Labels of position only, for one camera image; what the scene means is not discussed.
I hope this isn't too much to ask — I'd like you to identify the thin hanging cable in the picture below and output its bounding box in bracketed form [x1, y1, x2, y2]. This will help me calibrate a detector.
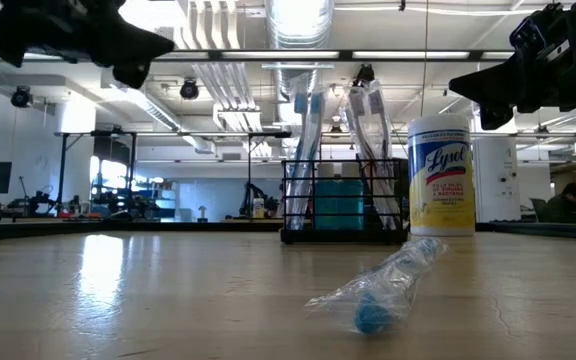
[420, 0, 430, 117]

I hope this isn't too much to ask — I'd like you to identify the white round column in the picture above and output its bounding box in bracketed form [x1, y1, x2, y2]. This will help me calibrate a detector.
[472, 102, 522, 224]

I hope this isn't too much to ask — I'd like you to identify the black ceiling camera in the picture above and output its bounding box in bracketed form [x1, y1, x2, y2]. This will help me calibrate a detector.
[178, 77, 201, 101]
[352, 63, 377, 86]
[9, 85, 35, 109]

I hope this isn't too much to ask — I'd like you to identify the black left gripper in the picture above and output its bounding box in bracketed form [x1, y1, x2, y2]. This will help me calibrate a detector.
[0, 0, 176, 91]

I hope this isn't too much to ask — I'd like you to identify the black metal frame stand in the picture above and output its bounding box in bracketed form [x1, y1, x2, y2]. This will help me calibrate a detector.
[246, 130, 294, 221]
[55, 129, 139, 219]

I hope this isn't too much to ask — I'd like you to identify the silver ceiling duct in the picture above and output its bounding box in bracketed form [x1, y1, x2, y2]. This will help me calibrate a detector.
[265, 0, 337, 101]

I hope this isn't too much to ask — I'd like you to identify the Lysol wipes canister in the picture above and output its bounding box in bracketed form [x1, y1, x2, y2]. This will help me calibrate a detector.
[406, 113, 478, 238]

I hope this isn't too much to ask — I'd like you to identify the person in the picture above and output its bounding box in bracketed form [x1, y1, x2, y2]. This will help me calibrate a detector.
[541, 181, 576, 224]

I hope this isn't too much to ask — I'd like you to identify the black wire rack caddy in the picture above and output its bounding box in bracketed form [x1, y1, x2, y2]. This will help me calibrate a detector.
[279, 157, 410, 246]

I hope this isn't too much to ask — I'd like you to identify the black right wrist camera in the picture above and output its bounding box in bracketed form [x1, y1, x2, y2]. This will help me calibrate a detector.
[508, 7, 552, 52]

